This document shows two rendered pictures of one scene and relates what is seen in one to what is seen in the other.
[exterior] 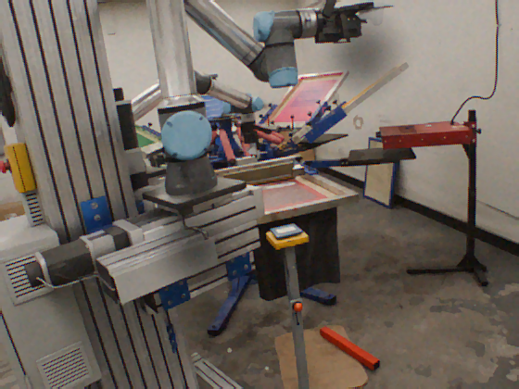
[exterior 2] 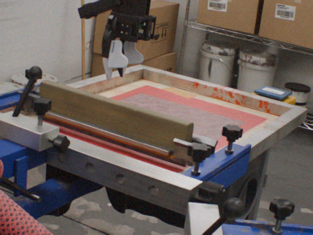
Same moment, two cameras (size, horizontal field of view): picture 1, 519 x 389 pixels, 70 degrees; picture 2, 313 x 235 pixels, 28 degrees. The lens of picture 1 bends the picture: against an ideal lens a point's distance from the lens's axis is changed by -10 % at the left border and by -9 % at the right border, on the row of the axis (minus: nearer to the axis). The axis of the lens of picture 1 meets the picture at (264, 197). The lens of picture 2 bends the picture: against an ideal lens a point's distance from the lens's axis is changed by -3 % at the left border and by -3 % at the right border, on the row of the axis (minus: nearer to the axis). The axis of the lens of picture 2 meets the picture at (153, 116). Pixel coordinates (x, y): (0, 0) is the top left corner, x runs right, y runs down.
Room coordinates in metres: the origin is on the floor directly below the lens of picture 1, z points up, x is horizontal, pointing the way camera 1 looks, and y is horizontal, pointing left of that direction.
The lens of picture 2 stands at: (3.18, 1.02, 1.48)
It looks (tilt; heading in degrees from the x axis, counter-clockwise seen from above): 18 degrees down; 223
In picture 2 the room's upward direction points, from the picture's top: 7 degrees clockwise
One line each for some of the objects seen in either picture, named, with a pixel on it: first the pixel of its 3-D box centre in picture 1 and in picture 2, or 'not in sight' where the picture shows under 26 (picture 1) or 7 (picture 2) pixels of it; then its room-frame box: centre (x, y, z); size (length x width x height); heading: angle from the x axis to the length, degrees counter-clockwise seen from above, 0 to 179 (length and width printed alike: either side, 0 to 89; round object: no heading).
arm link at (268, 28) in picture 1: (276, 27); not in sight; (1.04, -0.09, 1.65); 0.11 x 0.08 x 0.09; 103
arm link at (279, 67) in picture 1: (280, 66); not in sight; (1.06, -0.08, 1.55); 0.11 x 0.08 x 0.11; 13
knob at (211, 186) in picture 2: not in sight; (201, 200); (2.37, 0.41, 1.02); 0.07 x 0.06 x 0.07; 14
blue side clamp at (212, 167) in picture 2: not in sight; (211, 175); (2.19, 0.29, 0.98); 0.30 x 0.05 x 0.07; 14
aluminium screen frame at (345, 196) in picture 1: (272, 191); (154, 118); (2.02, -0.04, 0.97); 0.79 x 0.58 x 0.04; 14
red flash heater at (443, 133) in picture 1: (424, 134); not in sight; (2.66, -1.15, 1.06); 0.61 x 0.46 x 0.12; 74
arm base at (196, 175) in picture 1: (188, 169); not in sight; (1.12, 0.20, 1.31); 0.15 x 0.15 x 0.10
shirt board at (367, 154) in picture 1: (320, 162); not in sight; (2.86, -0.43, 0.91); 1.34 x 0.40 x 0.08; 74
